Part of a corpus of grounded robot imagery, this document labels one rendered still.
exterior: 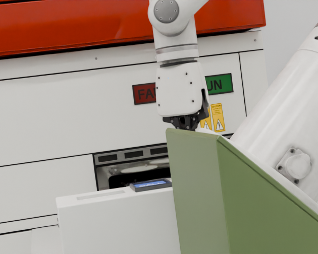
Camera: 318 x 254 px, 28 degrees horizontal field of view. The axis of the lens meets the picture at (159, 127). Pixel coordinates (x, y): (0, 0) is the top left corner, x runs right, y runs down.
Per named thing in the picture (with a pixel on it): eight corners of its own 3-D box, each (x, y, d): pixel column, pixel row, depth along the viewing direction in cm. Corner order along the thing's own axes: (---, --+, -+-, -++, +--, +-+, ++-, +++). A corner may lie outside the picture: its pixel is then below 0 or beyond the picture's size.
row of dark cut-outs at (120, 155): (95, 165, 150) (94, 154, 150) (269, 139, 158) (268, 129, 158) (95, 165, 149) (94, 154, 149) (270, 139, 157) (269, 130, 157)
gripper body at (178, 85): (146, 62, 125) (153, 118, 126) (188, 55, 119) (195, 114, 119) (168, 61, 131) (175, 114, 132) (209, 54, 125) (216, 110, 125)
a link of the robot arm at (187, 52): (145, 51, 124) (147, 66, 125) (181, 44, 119) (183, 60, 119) (170, 50, 131) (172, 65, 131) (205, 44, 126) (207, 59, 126)
